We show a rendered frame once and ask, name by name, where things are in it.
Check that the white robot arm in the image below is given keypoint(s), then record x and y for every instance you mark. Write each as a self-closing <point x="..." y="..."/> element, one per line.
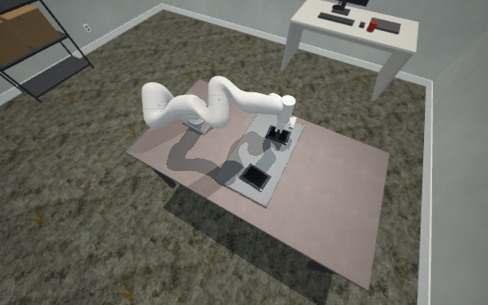
<point x="217" y="114"/>

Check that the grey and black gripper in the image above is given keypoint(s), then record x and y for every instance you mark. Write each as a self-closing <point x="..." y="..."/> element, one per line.
<point x="279" y="128"/>

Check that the black well plate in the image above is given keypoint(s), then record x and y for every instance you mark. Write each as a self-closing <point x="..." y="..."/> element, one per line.
<point x="282" y="136"/>
<point x="261" y="177"/>

